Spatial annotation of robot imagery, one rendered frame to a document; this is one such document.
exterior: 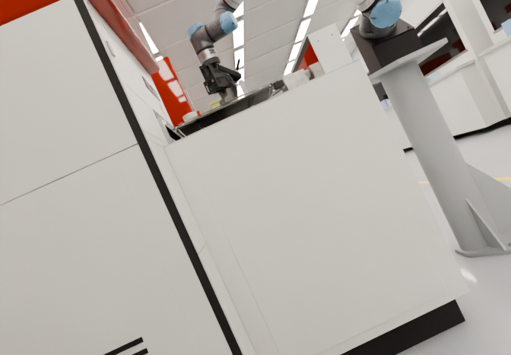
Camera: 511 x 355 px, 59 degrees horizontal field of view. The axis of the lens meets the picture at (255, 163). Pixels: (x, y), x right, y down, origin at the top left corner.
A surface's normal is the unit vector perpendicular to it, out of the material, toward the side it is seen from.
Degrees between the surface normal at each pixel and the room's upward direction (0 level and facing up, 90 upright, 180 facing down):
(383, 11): 139
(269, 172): 90
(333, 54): 90
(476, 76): 90
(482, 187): 90
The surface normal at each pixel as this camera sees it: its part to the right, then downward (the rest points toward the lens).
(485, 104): 0.02, -0.06
